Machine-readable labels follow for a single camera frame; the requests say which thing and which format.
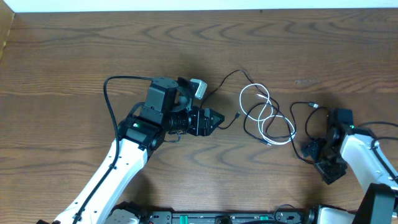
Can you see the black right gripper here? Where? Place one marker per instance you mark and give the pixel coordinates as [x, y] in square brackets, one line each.
[325, 160]

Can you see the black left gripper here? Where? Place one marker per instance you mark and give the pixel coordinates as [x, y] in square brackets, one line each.
[201, 121]

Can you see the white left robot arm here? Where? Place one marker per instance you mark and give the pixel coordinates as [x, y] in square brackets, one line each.
[136, 140]

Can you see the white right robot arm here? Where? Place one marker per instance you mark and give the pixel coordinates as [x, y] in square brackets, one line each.
[349, 146]

